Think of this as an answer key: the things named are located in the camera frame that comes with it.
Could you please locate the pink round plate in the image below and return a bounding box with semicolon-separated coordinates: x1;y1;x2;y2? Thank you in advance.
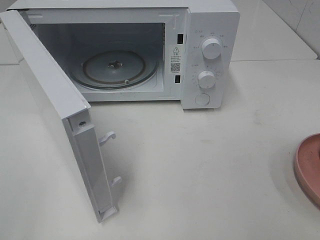
293;133;320;209

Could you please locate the white microwave door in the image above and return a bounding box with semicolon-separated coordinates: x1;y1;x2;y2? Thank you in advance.
0;10;117;223

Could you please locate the round white door button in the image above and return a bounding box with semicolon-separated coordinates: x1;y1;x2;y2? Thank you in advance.
194;93;210;106

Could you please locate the white microwave oven body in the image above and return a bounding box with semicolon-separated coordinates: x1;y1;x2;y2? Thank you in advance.
5;0;240;109

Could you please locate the white warning label sticker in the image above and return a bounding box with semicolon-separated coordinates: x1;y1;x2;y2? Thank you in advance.
168;44;183;74

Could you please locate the white timer knob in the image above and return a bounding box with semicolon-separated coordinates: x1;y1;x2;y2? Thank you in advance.
197;70;216;89

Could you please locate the glass microwave turntable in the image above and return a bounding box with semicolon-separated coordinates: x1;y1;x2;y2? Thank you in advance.
69;50;159;90

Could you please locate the upper white power knob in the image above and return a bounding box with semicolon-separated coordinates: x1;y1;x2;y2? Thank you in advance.
200;36;222;60

